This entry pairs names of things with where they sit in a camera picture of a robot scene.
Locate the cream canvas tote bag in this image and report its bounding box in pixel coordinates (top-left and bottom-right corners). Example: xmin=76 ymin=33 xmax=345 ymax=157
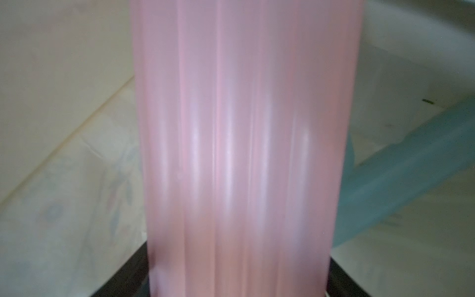
xmin=1 ymin=1 xmax=475 ymax=297

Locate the teal pencil case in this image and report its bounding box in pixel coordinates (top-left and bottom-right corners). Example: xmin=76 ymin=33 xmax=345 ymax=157
xmin=332 ymin=98 xmax=475 ymax=247

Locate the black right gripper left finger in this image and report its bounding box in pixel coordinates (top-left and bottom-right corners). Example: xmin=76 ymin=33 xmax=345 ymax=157
xmin=92 ymin=242 xmax=150 ymax=297

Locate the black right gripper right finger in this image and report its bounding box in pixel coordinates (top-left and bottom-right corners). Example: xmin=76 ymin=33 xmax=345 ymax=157
xmin=326 ymin=258 xmax=360 ymax=297

